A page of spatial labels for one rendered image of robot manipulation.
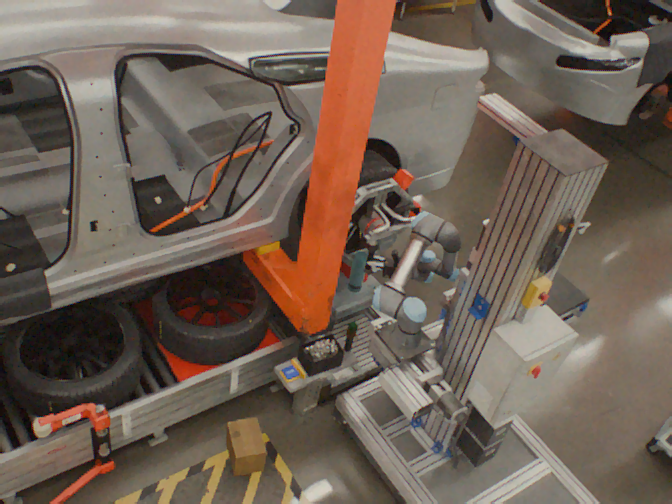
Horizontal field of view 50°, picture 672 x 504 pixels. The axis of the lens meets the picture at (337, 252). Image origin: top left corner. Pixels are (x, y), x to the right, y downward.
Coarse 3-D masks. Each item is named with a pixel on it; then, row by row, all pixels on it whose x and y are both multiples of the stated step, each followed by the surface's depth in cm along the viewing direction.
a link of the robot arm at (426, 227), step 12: (420, 216) 347; (432, 216) 347; (420, 228) 346; (432, 228) 344; (420, 240) 346; (432, 240) 348; (408, 252) 346; (420, 252) 346; (408, 264) 345; (396, 276) 345; (408, 276) 346; (384, 288) 345; (396, 288) 342; (384, 300) 342; (396, 300) 341; (384, 312) 344
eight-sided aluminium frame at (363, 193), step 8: (376, 184) 395; (384, 184) 399; (392, 184) 398; (360, 192) 389; (368, 192) 389; (376, 192) 392; (384, 192) 396; (400, 192) 405; (360, 200) 388; (408, 216) 425; (400, 232) 431; (344, 256) 413; (352, 256) 425
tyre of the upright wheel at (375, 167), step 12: (372, 156) 407; (372, 168) 396; (384, 168) 400; (360, 180) 391; (372, 180) 397; (408, 192) 425; (300, 204) 406; (300, 216) 410; (300, 228) 418; (348, 252) 428
